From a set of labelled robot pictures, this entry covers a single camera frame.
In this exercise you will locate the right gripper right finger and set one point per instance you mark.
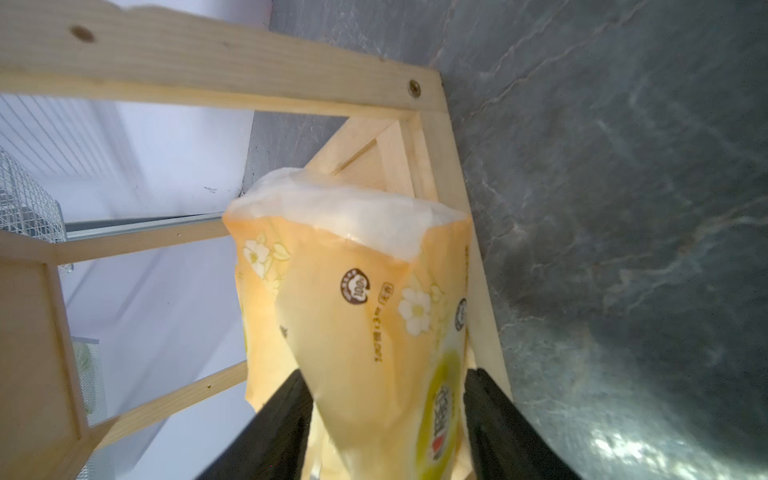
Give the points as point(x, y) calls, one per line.
point(504, 445)

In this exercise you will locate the white wire wall shelf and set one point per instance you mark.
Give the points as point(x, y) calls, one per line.
point(27, 208)

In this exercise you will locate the wooden two-tier shelf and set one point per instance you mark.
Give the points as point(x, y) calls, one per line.
point(396, 115)

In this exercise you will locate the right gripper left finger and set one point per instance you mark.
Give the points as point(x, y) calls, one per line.
point(273, 445)

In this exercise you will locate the orange tissue pack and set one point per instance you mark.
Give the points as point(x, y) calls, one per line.
point(364, 292)

